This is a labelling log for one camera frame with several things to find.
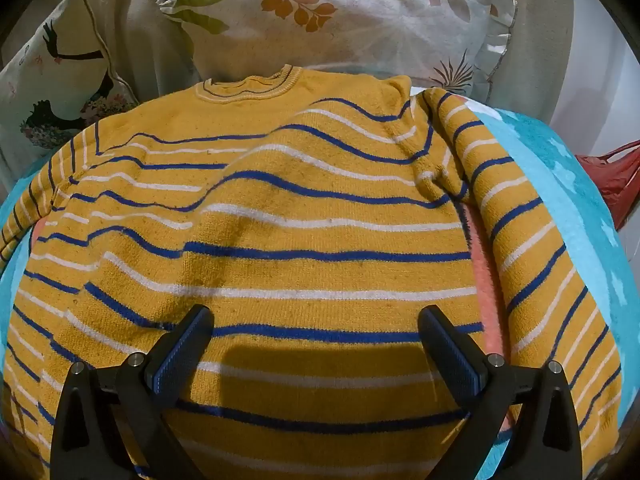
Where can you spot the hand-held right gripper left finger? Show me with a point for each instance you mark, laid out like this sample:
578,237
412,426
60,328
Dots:
179,357

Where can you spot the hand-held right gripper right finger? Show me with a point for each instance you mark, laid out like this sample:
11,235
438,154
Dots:
452,355

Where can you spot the yellow striped knit sweater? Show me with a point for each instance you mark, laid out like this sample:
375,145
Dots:
300,210

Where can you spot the teal cartoon print blanket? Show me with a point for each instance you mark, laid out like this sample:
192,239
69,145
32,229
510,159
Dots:
550,170

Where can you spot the red bag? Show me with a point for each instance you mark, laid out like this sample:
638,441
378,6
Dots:
615,180

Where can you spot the cream bird print cushion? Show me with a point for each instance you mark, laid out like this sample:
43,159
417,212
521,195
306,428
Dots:
60,85

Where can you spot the white floral ruffled pillow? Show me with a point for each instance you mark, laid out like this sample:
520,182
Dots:
350,20

